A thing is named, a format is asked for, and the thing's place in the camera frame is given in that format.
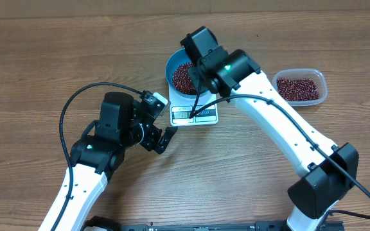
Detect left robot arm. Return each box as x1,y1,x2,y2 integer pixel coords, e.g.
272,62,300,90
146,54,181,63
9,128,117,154
40,91,177,230

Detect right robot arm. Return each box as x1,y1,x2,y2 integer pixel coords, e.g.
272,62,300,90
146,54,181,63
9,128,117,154
180,26,359,230

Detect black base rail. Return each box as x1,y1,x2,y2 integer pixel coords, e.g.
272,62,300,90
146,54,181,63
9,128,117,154
82,215,345,231

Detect clear plastic container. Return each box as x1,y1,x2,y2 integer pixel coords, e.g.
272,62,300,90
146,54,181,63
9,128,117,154
272,69,328,107

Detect blue metal bowl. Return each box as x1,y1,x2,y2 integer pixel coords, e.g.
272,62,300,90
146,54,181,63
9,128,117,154
165,49,197,99

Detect red beans in bowl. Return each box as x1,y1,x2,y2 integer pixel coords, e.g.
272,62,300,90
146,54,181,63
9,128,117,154
172,62,197,95

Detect white digital kitchen scale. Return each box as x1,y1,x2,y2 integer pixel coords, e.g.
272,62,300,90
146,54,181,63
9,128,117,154
169,86,219,126

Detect red beans in container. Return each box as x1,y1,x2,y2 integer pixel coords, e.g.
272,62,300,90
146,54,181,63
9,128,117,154
277,78,319,101

